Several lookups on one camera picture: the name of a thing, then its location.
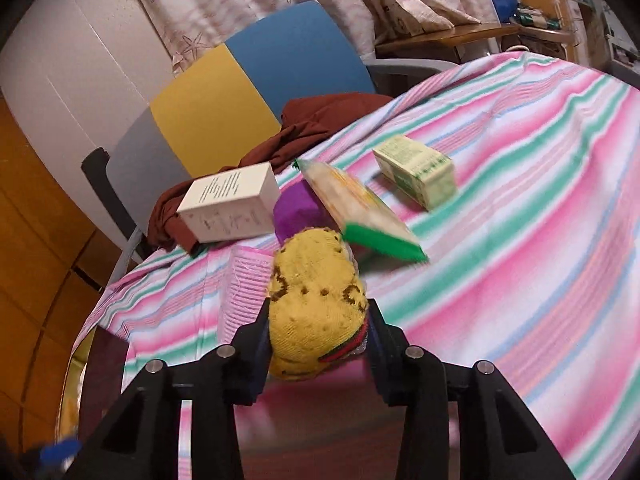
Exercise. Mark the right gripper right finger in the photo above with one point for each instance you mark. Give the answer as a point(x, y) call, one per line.
point(473, 408)

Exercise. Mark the striped pink green tablecloth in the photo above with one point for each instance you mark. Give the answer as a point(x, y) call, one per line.
point(534, 266)

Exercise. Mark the wooden side desk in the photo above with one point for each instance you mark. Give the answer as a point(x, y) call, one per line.
point(553, 34)

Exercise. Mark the yellow knitted toy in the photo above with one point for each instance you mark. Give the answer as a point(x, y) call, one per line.
point(318, 307)

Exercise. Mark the green white small box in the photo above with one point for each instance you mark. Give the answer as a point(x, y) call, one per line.
point(426, 175)

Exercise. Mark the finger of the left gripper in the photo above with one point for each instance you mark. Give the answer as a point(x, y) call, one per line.
point(54, 459)

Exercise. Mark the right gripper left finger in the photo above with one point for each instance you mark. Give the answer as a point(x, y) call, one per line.
point(138, 438)

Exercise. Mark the pink ribbed pack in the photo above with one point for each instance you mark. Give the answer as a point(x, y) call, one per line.
point(244, 290)

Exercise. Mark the snack packet green edge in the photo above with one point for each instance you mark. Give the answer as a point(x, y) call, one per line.
point(363, 218)

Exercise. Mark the dark red cloth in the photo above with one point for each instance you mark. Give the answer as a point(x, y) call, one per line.
point(306, 122)

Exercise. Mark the wooden wardrobe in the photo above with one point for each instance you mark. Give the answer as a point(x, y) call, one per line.
point(54, 263)

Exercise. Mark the grey yellow blue chair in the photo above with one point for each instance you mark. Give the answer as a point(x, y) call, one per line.
point(225, 104)

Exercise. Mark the beige cardboard box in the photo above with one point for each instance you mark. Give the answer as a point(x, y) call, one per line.
point(231, 205)

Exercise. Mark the blue desk fan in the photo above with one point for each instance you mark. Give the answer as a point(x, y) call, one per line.
point(505, 10)

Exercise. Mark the gold metal tin tray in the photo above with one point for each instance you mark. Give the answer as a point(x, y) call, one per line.
point(67, 423)

